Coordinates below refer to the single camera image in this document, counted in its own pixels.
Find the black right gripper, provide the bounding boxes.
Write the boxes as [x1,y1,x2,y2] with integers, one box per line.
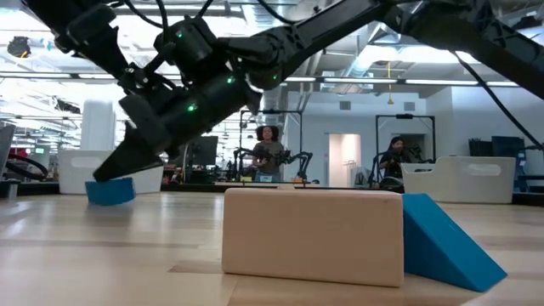
[93,76,260,183]

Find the long blue block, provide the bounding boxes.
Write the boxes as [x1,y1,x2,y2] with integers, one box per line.
[84,176,137,207]

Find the blue wedge block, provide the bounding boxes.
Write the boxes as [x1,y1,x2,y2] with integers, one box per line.
[401,192,509,294]

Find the white pillar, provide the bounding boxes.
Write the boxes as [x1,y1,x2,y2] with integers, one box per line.
[80,99,116,150]

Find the black monitor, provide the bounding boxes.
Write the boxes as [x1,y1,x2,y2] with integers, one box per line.
[186,135,219,167]

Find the white plastic bin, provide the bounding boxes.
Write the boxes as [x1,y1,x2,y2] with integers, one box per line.
[58,148,165,196]

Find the standing person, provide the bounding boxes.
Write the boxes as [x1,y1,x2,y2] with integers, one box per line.
[252,124,286,184]

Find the grey slanted panel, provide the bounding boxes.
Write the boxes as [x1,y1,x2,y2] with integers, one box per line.
[0,123,17,179]

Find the large plain wooden block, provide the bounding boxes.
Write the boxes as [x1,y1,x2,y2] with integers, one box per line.
[221,187,405,289]

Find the seated person at robot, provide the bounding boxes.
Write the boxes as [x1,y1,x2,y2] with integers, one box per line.
[379,135,420,179]

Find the clear plastic bin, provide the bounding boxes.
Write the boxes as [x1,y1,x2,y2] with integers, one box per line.
[400,156,517,205]

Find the dark storage cabinets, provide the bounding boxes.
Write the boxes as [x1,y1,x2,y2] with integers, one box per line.
[468,135,528,159]

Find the black table frame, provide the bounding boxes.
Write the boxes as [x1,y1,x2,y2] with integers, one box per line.
[0,180,544,208]

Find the silver round ceiling duct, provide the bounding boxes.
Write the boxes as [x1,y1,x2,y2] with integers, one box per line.
[261,84,290,116]

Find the black background rig frame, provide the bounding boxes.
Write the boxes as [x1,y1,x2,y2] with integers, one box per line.
[239,109,303,184]
[375,113,437,184]

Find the black ceiling cable reel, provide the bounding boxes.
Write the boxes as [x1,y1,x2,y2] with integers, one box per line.
[7,36,31,60]

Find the ceiling light rail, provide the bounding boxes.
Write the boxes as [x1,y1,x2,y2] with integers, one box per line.
[0,71,522,88]

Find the silver slanted ceiling duct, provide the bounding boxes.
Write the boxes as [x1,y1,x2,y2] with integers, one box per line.
[339,33,383,77]

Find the yellow hanging cord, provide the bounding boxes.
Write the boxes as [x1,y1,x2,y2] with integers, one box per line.
[385,61,394,106]

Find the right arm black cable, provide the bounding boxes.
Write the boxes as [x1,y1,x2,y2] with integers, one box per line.
[450,49,544,151]

